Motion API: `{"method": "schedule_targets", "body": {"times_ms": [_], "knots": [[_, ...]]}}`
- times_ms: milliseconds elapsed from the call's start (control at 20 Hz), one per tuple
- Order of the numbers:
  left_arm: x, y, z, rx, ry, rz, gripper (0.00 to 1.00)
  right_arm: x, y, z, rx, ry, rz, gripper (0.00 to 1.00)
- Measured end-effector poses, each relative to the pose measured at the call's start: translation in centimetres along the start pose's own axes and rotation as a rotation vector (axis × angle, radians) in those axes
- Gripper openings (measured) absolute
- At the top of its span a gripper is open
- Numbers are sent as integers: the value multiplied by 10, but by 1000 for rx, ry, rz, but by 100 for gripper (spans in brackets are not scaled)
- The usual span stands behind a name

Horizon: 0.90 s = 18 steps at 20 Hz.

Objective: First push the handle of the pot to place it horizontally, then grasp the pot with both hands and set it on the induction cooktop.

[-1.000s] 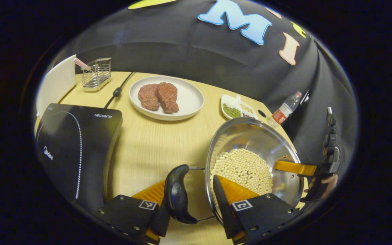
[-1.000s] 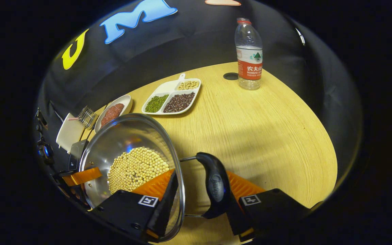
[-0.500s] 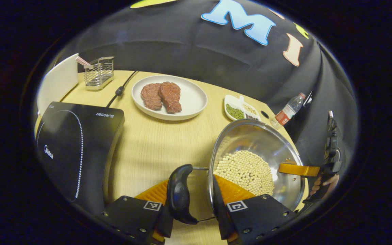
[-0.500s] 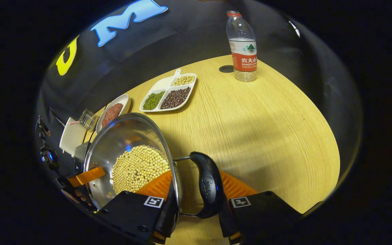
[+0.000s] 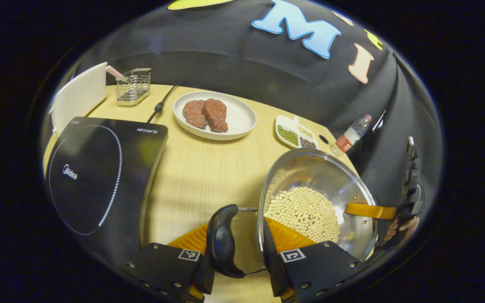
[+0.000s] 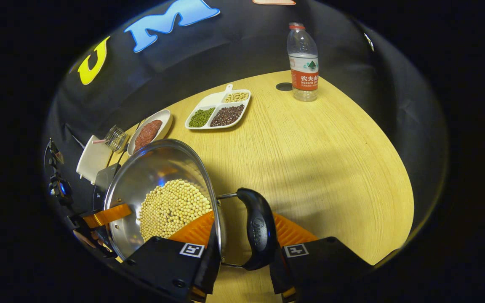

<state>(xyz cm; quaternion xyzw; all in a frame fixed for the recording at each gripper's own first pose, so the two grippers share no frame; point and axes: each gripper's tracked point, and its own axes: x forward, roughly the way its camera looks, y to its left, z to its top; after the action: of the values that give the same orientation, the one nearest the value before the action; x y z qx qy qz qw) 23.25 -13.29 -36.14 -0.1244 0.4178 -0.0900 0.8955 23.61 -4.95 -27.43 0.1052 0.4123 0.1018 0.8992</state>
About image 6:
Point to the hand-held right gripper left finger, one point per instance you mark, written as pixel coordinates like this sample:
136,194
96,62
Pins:
171,261

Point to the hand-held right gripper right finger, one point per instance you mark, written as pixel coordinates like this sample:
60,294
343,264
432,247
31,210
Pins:
322,261

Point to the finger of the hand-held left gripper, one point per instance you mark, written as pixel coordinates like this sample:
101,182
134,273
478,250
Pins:
107,215
105,248

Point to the black induction cooktop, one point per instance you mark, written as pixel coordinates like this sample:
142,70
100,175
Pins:
105,181

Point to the heap of soybeans in pot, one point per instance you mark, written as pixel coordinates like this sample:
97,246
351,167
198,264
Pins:
171,208

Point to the white toaster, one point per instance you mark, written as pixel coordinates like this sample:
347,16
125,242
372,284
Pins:
93,160

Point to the pink stick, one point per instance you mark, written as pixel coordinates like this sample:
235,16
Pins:
98,141

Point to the red meat slices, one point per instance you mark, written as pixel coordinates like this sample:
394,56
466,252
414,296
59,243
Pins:
147,134

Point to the round white plate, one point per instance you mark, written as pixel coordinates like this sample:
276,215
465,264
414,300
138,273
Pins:
164,120

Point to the green mung beans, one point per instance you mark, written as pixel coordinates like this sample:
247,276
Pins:
201,118

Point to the white divided dish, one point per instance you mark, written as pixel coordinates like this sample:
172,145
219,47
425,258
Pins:
209,101

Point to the dark red beans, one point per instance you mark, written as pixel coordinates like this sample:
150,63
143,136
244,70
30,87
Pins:
227,115

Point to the small heap of soybeans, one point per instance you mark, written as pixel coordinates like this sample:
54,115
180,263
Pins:
236,97

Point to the clear water bottle red label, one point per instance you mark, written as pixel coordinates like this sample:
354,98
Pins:
303,63

